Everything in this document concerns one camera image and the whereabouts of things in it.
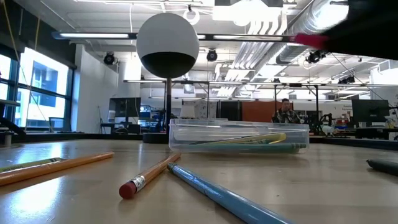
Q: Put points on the clear plastic supply box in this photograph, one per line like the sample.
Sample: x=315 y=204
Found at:
x=295 y=130

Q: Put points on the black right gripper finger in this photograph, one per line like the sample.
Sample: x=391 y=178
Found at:
x=367 y=40

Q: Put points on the person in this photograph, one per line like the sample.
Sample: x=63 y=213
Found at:
x=286 y=116

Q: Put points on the black computer monitor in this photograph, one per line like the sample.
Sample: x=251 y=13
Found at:
x=370 y=111
x=124 y=107

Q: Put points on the orange partition wall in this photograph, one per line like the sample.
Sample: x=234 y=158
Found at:
x=258 y=111

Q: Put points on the black pen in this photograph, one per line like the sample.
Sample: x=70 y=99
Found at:
x=384 y=167

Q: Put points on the teal green pencil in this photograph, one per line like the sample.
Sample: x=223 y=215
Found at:
x=248 y=148

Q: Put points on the long suspended light fixture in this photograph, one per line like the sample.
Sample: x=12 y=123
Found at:
x=93 y=35

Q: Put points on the black ceiling spotlight cluster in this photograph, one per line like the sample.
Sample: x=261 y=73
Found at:
x=315 y=56

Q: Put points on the large glass window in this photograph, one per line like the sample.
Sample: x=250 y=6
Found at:
x=43 y=87

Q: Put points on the blue pencil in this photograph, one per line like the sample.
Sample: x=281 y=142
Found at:
x=224 y=196

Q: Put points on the orange wooden pencil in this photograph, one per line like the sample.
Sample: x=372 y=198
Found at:
x=149 y=175
x=56 y=167

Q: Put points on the white globe lamp black stand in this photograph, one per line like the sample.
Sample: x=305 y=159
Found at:
x=168 y=37

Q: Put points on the pink highlighter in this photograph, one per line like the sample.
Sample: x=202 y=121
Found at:
x=311 y=41

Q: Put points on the black aluminium table frame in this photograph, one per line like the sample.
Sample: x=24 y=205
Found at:
x=93 y=137

